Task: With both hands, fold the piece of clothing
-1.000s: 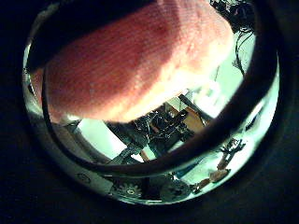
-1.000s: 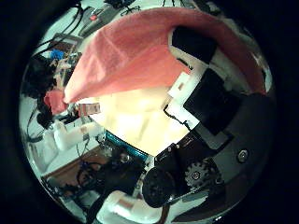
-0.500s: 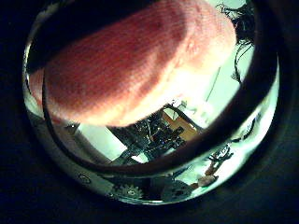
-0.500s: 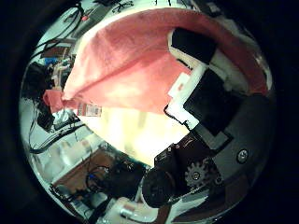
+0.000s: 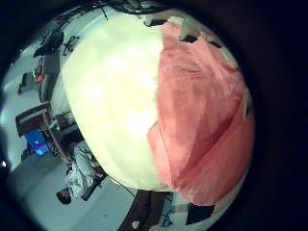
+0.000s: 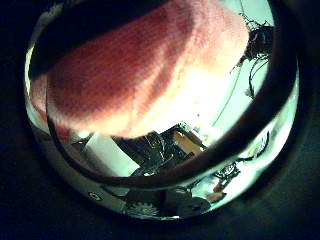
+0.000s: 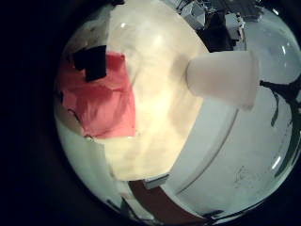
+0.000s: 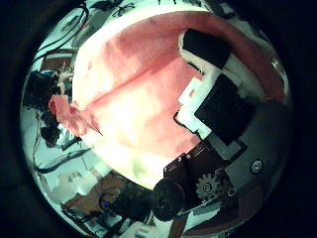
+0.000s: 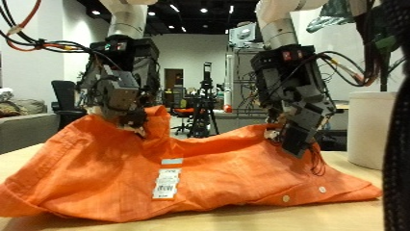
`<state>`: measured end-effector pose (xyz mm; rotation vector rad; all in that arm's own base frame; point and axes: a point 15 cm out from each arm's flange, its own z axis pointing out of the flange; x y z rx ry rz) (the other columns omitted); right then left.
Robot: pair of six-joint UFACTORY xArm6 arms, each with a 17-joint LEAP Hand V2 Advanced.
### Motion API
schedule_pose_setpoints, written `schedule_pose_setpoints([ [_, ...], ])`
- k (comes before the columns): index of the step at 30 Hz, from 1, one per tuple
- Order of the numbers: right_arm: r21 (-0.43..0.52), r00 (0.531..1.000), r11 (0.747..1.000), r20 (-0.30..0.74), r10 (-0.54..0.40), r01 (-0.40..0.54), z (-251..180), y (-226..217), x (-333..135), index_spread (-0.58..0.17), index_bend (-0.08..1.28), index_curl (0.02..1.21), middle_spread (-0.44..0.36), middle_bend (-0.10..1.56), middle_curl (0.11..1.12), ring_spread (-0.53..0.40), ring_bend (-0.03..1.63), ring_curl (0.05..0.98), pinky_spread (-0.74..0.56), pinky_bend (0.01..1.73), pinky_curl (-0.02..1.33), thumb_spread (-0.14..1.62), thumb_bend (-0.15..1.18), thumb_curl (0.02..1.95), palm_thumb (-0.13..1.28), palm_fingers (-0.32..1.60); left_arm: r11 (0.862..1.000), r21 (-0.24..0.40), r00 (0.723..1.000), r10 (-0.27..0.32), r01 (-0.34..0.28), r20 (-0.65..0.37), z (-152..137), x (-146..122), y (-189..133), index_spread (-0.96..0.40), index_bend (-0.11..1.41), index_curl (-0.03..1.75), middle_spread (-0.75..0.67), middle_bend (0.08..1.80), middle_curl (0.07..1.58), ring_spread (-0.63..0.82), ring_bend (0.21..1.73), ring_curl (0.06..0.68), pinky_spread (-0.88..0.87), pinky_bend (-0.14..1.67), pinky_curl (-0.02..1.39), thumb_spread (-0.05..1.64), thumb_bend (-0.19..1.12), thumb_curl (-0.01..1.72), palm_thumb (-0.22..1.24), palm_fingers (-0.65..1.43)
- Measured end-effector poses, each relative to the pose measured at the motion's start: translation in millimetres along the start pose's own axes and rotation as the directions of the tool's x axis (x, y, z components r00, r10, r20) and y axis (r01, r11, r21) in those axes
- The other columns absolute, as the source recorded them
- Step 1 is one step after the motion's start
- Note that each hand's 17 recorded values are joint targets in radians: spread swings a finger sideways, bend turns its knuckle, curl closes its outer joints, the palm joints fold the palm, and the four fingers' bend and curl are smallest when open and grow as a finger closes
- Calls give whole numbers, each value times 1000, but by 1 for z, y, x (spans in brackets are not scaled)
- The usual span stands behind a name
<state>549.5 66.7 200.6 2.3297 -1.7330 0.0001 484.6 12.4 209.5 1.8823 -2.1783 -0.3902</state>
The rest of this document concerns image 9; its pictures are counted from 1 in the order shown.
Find orange button shirt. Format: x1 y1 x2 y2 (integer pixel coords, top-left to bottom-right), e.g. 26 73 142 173
0 105 383 224

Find brown door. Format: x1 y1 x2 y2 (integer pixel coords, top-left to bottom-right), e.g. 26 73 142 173
163 67 185 94

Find black office chair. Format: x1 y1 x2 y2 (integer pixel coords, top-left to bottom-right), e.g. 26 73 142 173
50 80 87 131

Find grey filing cabinet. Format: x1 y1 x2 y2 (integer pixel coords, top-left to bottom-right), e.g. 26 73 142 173
225 47 274 114

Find orange seat office chair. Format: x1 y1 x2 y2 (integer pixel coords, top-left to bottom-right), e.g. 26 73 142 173
170 107 195 136

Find white round plant pot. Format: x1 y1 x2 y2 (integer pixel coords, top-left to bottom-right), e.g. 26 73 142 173
346 90 398 171

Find grey boxy device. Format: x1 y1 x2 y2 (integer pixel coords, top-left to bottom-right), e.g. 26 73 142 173
227 22 263 49

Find brown cushion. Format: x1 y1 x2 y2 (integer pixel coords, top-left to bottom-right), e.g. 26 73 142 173
0 98 49 118

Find grey sofa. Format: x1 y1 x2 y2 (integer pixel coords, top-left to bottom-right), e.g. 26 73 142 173
0 113 61 155

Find green leafy plant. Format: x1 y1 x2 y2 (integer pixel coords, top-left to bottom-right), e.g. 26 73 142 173
306 0 410 92

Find left arm black cable bundle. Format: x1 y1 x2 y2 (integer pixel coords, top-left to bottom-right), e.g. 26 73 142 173
318 0 388 88

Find black camera tripod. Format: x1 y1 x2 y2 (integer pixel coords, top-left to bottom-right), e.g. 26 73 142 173
187 62 222 139

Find right arm orange black cables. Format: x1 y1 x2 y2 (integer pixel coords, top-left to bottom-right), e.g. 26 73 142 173
0 0 107 57

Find black mesh cable sleeve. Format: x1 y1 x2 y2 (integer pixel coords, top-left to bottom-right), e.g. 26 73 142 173
382 0 410 231

